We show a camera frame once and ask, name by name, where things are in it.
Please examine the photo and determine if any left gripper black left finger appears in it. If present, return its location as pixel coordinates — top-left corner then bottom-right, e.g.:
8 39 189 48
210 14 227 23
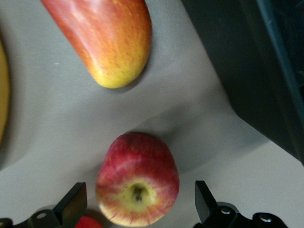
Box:
0 182 88 228

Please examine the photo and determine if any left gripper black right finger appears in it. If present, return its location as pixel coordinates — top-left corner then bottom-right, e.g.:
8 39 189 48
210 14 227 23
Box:
194 180 292 228

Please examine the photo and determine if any red yellow apple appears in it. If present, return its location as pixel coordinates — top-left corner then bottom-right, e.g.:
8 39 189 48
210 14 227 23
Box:
95 132 181 227

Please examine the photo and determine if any yellow banana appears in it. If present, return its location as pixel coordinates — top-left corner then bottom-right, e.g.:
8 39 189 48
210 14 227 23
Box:
0 38 10 145

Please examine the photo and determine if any black plastic box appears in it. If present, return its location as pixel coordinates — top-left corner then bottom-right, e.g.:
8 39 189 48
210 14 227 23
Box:
181 0 304 167

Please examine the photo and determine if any red pomegranate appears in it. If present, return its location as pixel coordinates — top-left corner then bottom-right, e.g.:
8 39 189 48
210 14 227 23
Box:
75 215 104 228

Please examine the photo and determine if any brown table cover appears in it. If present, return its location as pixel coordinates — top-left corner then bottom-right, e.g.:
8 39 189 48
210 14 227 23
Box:
0 0 304 228

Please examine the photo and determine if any red yellow mango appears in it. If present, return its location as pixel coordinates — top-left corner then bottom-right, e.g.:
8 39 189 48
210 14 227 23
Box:
40 0 152 89

